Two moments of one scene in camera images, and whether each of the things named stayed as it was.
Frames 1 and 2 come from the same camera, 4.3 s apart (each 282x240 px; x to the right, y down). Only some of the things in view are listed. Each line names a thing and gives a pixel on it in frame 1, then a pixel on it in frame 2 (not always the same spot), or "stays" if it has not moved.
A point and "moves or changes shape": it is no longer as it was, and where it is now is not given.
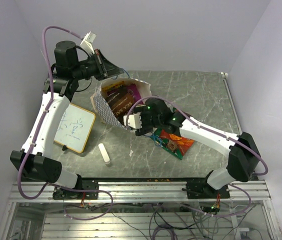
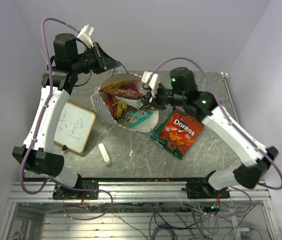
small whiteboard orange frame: [75, 129] stays
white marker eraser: [104, 154] stays
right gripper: [143, 110] → [155, 102]
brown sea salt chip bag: [120, 101] moves or changes shape
